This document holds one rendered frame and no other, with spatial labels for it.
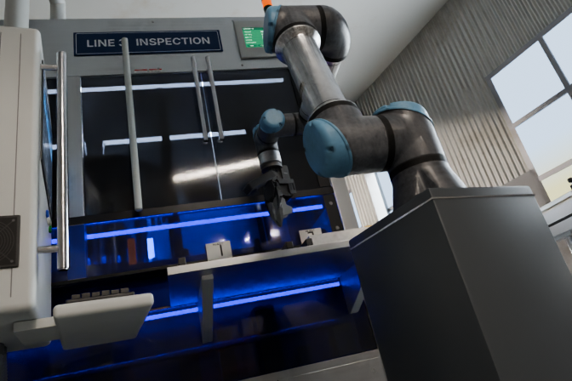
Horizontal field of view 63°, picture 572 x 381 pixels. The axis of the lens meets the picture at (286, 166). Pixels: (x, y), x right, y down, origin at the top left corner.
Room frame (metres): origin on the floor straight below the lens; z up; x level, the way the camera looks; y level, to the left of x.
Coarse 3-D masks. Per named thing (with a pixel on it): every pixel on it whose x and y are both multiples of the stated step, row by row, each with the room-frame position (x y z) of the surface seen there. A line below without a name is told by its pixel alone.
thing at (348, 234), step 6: (360, 228) 1.30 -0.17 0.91; (366, 228) 1.31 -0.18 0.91; (318, 234) 1.27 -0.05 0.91; (324, 234) 1.27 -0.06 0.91; (330, 234) 1.28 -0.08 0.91; (336, 234) 1.28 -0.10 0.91; (342, 234) 1.29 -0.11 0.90; (348, 234) 1.29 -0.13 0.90; (354, 234) 1.30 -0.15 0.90; (312, 240) 1.26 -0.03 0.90; (318, 240) 1.26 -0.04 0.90; (324, 240) 1.27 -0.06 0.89; (330, 240) 1.28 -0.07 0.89; (336, 240) 1.28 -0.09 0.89; (342, 240) 1.28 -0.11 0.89
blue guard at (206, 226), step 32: (96, 224) 1.44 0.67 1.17; (128, 224) 1.47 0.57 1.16; (160, 224) 1.50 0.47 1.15; (192, 224) 1.53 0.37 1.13; (224, 224) 1.56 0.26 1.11; (256, 224) 1.60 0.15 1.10; (288, 224) 1.63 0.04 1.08; (320, 224) 1.67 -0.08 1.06; (96, 256) 1.44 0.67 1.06; (128, 256) 1.47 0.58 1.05; (160, 256) 1.50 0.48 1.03; (192, 256) 1.53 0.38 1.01
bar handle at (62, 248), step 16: (64, 64) 0.95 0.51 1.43; (64, 80) 0.95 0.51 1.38; (64, 96) 0.95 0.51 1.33; (64, 112) 0.95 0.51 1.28; (64, 128) 0.95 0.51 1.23; (64, 144) 0.95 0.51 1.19; (64, 160) 0.95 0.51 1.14; (64, 176) 0.94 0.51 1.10; (64, 192) 0.94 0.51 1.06; (64, 208) 0.94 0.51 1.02; (64, 224) 0.94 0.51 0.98; (64, 240) 0.94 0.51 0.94; (64, 256) 0.94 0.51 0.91
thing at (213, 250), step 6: (210, 246) 1.54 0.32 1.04; (216, 246) 1.55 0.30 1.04; (222, 246) 1.56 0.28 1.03; (228, 246) 1.56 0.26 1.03; (210, 252) 1.54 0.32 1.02; (216, 252) 1.55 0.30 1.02; (222, 252) 1.56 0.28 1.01; (228, 252) 1.56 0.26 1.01; (210, 258) 1.54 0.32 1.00; (216, 258) 1.55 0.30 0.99; (222, 258) 1.55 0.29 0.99
